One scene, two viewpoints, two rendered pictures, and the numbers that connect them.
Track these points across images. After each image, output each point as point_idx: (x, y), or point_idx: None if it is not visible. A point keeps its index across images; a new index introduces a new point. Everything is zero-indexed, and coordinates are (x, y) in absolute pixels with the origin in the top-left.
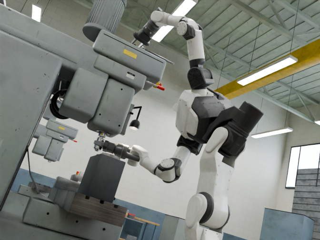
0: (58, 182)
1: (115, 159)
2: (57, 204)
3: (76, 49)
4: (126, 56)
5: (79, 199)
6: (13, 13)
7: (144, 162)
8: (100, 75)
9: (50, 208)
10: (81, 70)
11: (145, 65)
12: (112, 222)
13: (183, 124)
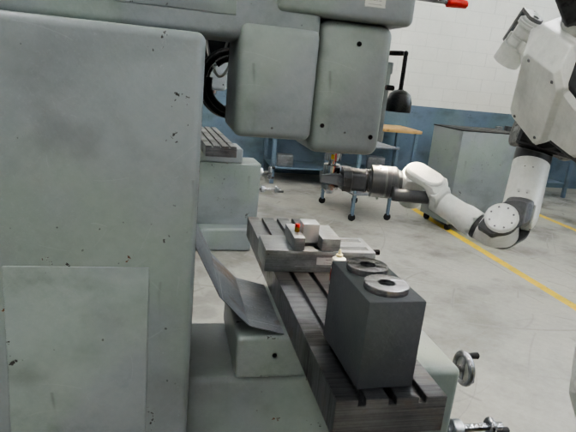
0: (269, 261)
1: (401, 303)
2: (283, 322)
3: None
4: None
5: (346, 411)
6: None
7: (441, 209)
8: (301, 26)
9: (276, 345)
10: (252, 32)
11: None
12: (420, 428)
13: (540, 123)
